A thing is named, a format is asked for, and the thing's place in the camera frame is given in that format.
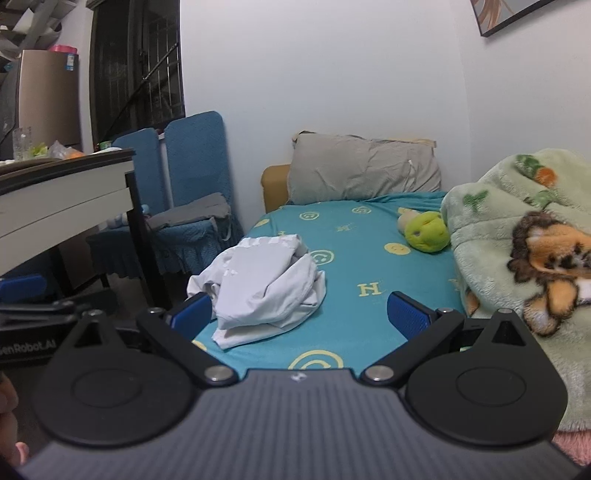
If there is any person's left hand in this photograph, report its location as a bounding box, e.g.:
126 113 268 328
0 371 29 468

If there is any teal printed bed sheet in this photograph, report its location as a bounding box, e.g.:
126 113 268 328
191 191 467 372

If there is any blue covered chair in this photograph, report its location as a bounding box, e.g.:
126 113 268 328
87 128 162 280
146 111 245 278

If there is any green printed fleece blanket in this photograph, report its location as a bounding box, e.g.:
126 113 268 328
441 148 591 432

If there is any dark window grille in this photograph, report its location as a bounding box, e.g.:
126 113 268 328
90 0 186 146

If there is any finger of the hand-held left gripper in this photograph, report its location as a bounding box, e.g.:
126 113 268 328
0 300 79 326
0 274 48 304

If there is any white table with dark legs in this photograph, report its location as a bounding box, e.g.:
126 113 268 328
0 148 172 310

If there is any framed leaf wall picture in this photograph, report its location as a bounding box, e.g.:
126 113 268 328
471 0 556 38

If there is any brown refrigerator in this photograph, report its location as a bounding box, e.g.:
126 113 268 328
16 50 83 152

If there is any clear glass cup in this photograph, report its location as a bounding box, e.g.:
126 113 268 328
12 127 33 161

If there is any plastic bag with oranges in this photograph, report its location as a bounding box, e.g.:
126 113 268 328
46 141 86 160

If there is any white T-shirt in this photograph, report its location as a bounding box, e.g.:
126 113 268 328
186 234 328 350

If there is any grey pillow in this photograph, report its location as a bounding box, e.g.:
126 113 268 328
286 131 443 205

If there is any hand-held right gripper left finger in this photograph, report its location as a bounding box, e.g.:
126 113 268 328
59 292 238 387

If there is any grey cloth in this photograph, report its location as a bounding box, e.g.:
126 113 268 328
147 192 232 232

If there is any pink cloth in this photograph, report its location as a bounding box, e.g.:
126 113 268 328
551 427 591 470

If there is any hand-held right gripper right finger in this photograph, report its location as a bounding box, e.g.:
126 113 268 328
360 291 541 387

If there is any green plush toy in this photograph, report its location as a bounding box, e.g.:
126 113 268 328
397 209 451 254

